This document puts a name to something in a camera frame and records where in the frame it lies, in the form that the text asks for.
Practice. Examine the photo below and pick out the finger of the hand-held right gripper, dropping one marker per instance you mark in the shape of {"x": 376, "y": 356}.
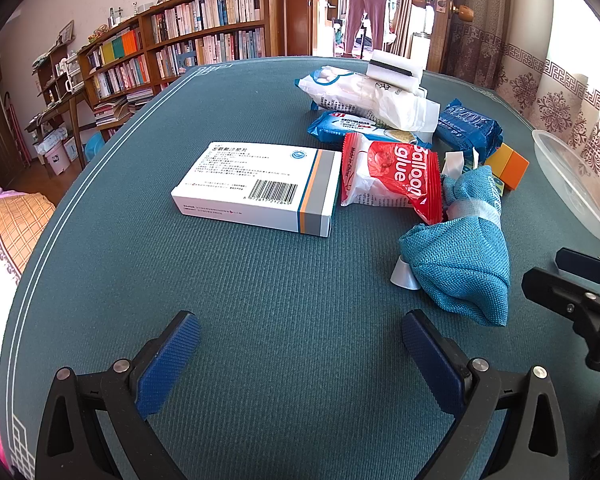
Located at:
{"x": 570, "y": 300}
{"x": 580, "y": 262}

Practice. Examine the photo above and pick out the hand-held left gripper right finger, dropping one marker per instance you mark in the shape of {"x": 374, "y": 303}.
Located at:
{"x": 427, "y": 360}

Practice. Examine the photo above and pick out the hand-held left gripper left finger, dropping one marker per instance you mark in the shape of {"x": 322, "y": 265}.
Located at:
{"x": 167, "y": 365}

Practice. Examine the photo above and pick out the clear plastic bowl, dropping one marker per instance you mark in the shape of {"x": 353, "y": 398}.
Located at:
{"x": 570, "y": 180}

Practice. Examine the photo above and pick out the blue cloth pouch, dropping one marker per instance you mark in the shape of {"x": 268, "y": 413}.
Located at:
{"x": 455, "y": 265}

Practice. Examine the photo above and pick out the yellow toy block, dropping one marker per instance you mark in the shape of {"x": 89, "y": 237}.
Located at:
{"x": 510, "y": 167}

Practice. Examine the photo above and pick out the dark blue packet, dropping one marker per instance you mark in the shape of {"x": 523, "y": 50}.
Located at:
{"x": 467, "y": 127}

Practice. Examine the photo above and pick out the red white snack packet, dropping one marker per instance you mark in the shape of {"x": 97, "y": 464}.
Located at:
{"x": 395, "y": 165}

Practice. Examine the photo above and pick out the white medicine box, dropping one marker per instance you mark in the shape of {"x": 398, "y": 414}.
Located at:
{"x": 240, "y": 180}

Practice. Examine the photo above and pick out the white sponge with black stripe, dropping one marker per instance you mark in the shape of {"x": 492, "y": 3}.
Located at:
{"x": 395, "y": 57}

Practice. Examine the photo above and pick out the teal table mat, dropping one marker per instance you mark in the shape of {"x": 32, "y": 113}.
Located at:
{"x": 260, "y": 285}

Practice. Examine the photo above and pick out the patterned curtain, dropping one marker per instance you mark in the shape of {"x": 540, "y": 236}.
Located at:
{"x": 540, "y": 70}

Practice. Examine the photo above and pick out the floral bed blanket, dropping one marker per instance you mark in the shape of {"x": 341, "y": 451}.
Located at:
{"x": 10, "y": 240}

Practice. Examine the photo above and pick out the blue plastic stool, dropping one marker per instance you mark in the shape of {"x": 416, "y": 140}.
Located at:
{"x": 94, "y": 147}

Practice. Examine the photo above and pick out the pink trash bin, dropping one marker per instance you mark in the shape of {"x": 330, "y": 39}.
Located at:
{"x": 58, "y": 160}

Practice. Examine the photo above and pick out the blue white snack packet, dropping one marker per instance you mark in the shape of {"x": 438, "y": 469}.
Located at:
{"x": 340, "y": 127}

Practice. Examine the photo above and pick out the wooden door with knob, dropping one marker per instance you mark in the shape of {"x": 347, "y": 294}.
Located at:
{"x": 442, "y": 35}

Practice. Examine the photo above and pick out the white tissue packet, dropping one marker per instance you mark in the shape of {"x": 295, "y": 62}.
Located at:
{"x": 350, "y": 92}

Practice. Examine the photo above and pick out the wooden desk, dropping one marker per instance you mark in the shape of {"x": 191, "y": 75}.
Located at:
{"x": 55, "y": 110}

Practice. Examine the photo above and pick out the small wooden shelf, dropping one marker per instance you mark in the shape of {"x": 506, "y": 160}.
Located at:
{"x": 55, "y": 70}

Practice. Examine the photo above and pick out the hanging purple pants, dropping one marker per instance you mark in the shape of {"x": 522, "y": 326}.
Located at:
{"x": 367, "y": 5}

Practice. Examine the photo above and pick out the wooden bookshelf with books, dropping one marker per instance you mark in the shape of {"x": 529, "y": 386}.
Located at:
{"x": 200, "y": 25}

